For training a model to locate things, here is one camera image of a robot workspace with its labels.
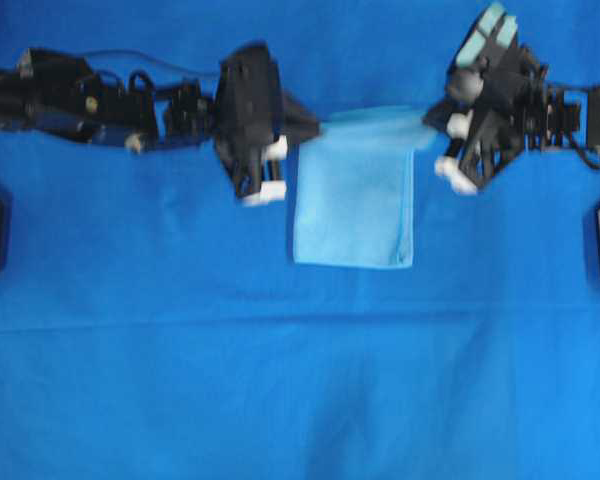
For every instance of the light blue towel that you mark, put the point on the light blue towel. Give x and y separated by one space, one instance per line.
354 203

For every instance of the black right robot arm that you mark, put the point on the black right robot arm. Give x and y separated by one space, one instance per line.
551 123

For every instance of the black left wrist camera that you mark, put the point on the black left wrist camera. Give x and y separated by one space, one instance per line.
248 100

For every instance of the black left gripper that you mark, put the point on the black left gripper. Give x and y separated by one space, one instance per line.
253 171

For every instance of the blue table cloth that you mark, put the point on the blue table cloth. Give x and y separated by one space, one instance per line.
153 328

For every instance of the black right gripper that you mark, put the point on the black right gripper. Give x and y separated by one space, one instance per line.
478 113

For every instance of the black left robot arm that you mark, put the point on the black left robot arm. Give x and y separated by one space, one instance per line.
62 95

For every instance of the teal right wrist camera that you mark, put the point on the teal right wrist camera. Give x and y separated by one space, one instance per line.
489 38

